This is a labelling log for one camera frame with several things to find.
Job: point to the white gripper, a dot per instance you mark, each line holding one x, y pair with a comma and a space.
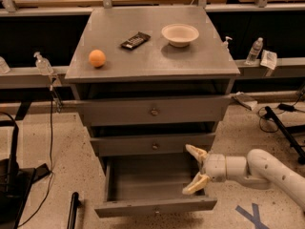
215, 168

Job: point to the grey bottom drawer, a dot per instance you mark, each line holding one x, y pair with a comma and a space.
151, 184

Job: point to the grey drawer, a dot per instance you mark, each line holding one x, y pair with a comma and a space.
152, 110
151, 184
129, 145

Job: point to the grey middle drawer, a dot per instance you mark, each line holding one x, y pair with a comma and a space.
129, 145

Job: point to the grey top drawer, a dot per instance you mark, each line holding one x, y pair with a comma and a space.
152, 110

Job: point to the grey drawer cabinet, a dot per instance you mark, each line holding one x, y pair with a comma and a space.
155, 68

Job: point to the white folded cloth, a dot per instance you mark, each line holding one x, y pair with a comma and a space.
245, 100

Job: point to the black stand leg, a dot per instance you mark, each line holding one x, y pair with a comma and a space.
289, 133

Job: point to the clear plastic water bottle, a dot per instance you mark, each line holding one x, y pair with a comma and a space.
254, 51

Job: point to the small white pump bottle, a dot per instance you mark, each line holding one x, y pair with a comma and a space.
226, 42

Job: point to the black bar on floor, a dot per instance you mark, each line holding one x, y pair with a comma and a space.
73, 210

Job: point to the white wipe packet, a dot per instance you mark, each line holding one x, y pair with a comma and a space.
269, 59

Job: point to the white paper bowl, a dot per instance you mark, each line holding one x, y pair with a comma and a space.
180, 35

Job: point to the orange fruit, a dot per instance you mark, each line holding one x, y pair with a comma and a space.
97, 58

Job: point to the black stand base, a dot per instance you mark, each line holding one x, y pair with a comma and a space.
15, 183

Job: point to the clear pump sanitizer bottle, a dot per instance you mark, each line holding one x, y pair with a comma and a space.
43, 64

